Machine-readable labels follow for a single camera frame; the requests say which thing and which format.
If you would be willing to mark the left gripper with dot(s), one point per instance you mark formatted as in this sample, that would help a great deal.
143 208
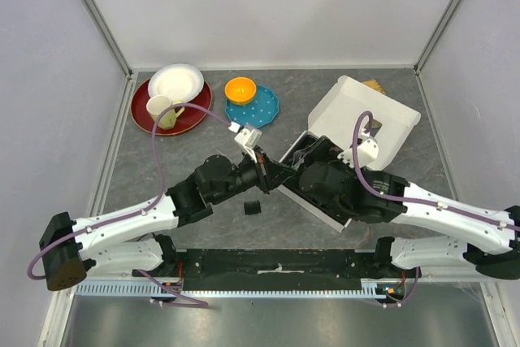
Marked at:
270 173

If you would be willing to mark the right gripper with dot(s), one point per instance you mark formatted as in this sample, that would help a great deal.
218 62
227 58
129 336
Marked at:
327 152

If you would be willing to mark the black comb attachment with brush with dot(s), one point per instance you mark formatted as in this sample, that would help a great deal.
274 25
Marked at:
252 207

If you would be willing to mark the white cardboard box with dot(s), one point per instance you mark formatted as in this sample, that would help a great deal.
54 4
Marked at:
349 107

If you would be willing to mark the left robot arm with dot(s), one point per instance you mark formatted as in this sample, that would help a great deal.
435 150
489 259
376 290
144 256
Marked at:
68 246

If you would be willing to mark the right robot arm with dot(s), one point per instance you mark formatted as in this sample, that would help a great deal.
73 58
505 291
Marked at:
485 239

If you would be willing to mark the black plastic tray insert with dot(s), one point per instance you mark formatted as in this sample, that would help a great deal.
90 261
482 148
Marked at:
307 150

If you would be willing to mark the blue dotted plate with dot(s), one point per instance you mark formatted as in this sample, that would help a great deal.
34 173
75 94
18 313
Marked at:
258 113

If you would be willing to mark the orange bowl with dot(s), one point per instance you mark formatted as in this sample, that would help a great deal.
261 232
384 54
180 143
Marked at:
240 90

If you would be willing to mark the white paper plate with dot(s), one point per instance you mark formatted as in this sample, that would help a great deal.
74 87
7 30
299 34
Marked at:
180 82

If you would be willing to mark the cream mug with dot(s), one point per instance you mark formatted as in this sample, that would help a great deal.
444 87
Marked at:
161 111

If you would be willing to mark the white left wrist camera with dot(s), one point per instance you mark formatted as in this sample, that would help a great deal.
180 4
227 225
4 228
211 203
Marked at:
246 136

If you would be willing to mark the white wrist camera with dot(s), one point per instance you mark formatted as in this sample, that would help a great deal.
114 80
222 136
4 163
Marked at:
367 151
246 136

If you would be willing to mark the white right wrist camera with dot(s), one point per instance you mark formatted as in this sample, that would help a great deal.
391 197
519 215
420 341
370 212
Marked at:
367 151

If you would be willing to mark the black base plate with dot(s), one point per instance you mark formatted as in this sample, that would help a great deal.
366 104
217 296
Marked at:
276 269

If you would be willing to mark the right aluminium frame post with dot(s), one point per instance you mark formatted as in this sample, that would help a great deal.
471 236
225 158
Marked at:
434 39

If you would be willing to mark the aluminium frame post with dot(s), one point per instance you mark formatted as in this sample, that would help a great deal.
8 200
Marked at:
434 39
107 36

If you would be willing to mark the left aluminium frame post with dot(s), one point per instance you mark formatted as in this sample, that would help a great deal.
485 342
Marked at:
107 36

